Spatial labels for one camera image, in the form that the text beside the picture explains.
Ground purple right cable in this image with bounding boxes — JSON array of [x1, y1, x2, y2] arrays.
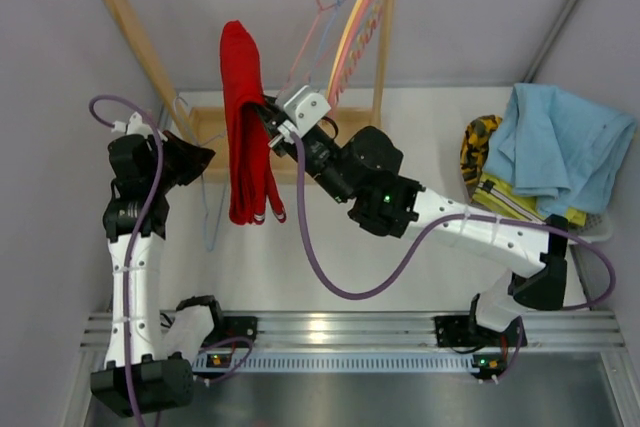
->
[[294, 134, 617, 386]]

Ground light blue trousers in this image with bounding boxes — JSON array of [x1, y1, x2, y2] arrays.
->
[[484, 83, 637, 216]]

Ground grey cable duct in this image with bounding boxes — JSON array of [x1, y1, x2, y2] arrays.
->
[[193, 352, 500, 374]]

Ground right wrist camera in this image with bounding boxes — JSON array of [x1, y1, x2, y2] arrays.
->
[[269, 85, 331, 150]]

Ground yellow-green trousers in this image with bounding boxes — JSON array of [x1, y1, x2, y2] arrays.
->
[[472, 171, 589, 228]]

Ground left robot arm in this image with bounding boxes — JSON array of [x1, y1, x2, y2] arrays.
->
[[90, 131, 221, 419]]

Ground light blue wire hanger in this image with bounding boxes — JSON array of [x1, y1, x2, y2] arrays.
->
[[172, 95, 229, 253]]

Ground red trousers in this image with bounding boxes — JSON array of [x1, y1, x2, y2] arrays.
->
[[219, 20, 287, 225]]

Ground purple cable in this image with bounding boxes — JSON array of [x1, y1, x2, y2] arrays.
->
[[294, 134, 617, 386], [88, 94, 256, 427]]

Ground camouflage trousers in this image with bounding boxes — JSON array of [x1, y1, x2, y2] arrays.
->
[[459, 115, 502, 187]]

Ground yellow plastic hanger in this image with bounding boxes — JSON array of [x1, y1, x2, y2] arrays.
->
[[326, 0, 370, 109]]

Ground white laundry basket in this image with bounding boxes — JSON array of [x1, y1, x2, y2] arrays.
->
[[571, 212, 613, 243]]

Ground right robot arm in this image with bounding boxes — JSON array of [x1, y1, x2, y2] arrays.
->
[[253, 87, 568, 346]]

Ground aluminium rail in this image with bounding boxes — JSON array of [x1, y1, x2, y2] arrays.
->
[[79, 310, 624, 348]]

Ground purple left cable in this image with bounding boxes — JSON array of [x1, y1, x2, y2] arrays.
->
[[88, 94, 256, 427]]

